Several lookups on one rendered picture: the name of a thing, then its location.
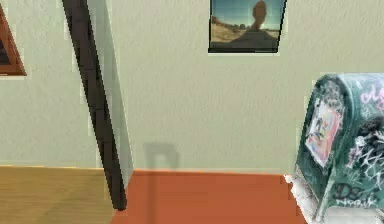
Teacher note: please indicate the dark brown door frame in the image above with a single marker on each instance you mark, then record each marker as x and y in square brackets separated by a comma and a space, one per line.
[96, 100]

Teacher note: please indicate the green graffiti mailbox bin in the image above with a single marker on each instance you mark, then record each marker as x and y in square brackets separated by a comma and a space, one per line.
[346, 140]

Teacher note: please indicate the brown framed wall picture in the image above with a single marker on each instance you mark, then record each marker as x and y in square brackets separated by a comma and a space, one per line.
[8, 56]

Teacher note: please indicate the framed desert landscape picture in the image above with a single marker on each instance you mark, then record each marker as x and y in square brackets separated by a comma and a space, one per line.
[246, 30]

